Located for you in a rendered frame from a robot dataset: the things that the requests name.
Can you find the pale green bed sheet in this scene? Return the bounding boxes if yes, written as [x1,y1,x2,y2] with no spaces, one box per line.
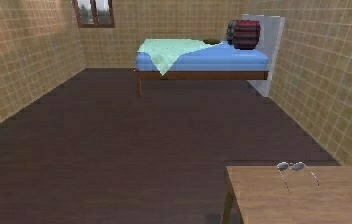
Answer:
[137,38,224,77]

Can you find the blue mattress wooden bed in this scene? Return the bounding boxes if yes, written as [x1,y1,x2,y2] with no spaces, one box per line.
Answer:
[134,13,287,98]

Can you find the dark olive flat object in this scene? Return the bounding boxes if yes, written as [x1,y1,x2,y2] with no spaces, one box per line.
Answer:
[202,37,222,46]

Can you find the dark grey striped pillow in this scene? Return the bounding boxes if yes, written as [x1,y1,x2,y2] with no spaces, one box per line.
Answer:
[226,19,238,46]

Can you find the dark red striped pillow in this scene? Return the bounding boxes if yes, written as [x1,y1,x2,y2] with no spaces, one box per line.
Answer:
[232,19,262,51]

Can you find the brown framed window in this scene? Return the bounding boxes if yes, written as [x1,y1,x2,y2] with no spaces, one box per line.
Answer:
[72,0,116,29]

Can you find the light brown wooden table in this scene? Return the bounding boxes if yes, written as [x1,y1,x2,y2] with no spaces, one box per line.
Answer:
[220,165,352,224]

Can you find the silver wire eyeglasses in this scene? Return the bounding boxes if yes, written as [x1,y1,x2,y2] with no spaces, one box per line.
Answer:
[276,161,320,193]

